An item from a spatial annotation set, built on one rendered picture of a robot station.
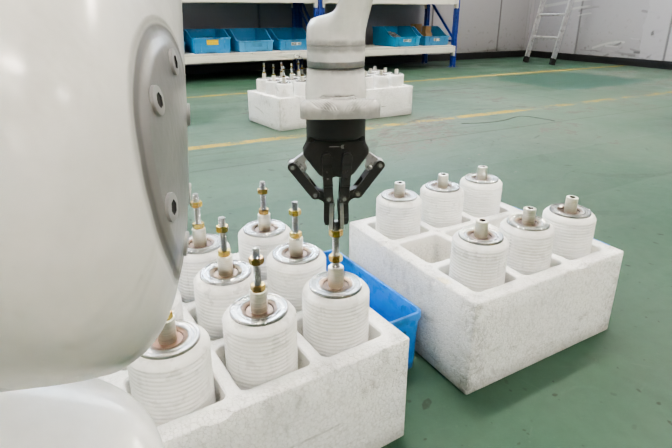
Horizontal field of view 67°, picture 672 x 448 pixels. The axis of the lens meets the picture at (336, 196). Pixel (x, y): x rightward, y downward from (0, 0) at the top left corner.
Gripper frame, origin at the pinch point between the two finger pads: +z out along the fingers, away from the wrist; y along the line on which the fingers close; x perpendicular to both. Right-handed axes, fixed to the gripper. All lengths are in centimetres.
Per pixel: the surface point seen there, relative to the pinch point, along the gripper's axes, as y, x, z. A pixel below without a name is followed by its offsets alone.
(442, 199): -25.9, -36.6, 12.1
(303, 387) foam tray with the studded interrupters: 5.0, 11.2, 18.7
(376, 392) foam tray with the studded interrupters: -5.2, 5.8, 25.0
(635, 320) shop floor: -66, -24, 36
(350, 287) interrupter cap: -1.9, 1.1, 10.7
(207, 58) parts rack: 85, -434, 13
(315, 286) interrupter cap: 2.9, 0.4, 10.6
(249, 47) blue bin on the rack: 47, -454, 5
